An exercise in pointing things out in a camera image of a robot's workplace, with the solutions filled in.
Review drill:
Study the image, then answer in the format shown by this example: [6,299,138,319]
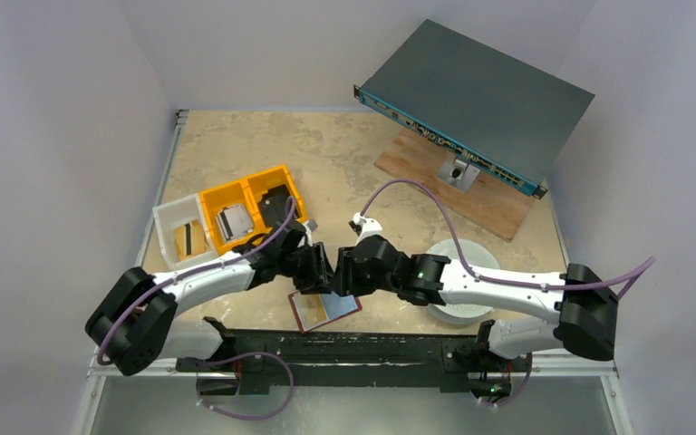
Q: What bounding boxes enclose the red leather card holder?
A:
[288,292,363,334]

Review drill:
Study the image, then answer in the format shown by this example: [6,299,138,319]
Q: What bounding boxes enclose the grey blue network switch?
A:
[353,19,595,198]

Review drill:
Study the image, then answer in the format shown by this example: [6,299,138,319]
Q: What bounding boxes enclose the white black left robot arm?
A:
[84,224,334,376]

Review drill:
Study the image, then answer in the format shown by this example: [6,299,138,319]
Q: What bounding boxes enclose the black square part in bin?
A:
[257,185,290,227]

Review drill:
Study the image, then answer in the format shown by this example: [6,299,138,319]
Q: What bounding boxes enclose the white plastic bin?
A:
[152,193,218,271]

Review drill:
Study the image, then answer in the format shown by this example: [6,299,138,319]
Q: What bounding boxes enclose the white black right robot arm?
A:
[328,236,619,369]

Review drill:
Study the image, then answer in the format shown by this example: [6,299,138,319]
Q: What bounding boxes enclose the white filament spool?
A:
[426,237,503,326]

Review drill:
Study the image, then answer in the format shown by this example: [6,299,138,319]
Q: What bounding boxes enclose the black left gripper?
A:
[277,242,333,294]

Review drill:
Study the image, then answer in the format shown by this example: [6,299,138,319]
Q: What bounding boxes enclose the grey metal bracket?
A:
[437,158,481,192]

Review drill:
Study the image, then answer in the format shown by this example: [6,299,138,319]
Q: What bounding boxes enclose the gold card with black stripe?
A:
[173,219,208,261]

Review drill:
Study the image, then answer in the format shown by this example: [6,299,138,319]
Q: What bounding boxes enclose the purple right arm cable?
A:
[351,179,657,410]

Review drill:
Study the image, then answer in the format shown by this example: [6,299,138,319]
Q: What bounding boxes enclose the orange gold credit card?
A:
[296,295,328,331]

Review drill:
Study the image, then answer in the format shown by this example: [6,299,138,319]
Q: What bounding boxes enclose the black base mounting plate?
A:
[176,321,532,399]

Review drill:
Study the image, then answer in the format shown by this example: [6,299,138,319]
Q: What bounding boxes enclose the wooden board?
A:
[374,130,535,241]

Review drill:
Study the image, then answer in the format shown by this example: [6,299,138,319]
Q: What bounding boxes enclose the yellow double compartment bin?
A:
[198,165,308,255]

